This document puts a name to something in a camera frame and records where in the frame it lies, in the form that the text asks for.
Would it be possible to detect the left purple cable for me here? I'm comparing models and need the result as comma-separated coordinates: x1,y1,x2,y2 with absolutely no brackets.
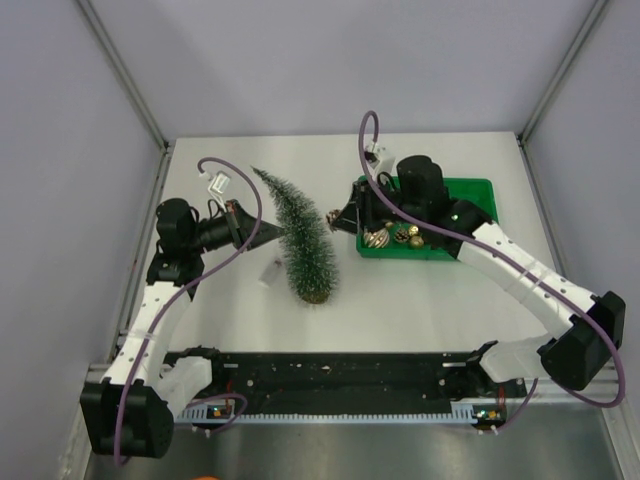
113,157,264,466

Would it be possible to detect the green plastic tray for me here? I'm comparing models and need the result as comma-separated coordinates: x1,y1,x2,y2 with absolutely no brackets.
355,178,499,261

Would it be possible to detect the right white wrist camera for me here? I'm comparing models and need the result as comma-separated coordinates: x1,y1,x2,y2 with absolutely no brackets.
364,142,396,175

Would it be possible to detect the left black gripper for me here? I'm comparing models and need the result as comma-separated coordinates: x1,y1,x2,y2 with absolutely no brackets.
187,199,284,254

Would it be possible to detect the small gold bauble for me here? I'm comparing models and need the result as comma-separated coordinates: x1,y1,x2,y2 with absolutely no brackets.
409,235,425,249

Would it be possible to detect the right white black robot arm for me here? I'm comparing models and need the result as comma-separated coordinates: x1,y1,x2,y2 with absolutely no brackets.
329,153,626,396

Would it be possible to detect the small green christmas tree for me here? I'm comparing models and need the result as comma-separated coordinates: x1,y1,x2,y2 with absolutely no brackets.
253,168,339,306

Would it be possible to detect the pine cone ornament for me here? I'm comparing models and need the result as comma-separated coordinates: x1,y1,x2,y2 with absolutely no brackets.
325,209,341,231

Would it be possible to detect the left aluminium frame post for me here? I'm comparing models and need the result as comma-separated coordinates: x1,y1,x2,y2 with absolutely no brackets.
72,0,170,152

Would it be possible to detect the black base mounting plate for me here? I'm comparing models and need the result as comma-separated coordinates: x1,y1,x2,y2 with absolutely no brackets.
165,347,527,416

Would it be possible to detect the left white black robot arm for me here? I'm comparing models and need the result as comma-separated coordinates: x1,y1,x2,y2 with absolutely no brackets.
80,198,282,461

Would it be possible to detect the right aluminium frame post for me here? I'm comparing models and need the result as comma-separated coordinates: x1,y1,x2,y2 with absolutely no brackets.
517,0,613,148

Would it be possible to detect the grey slotted cable duct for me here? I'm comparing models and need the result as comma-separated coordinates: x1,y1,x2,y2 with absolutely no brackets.
175,401,506,428

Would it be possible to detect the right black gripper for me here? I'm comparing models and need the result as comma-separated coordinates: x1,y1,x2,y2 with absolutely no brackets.
332,176,425,237

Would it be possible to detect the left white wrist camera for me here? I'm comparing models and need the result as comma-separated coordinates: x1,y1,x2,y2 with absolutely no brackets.
199,171,231,198

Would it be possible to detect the aluminium frame post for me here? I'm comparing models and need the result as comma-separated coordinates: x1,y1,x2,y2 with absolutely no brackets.
517,0,613,148
72,0,170,152

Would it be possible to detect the large silver gold bauble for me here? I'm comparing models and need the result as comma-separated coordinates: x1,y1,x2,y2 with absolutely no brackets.
363,228,391,249

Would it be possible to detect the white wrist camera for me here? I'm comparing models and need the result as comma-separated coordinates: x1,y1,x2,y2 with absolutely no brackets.
364,142,396,175
199,171,231,198

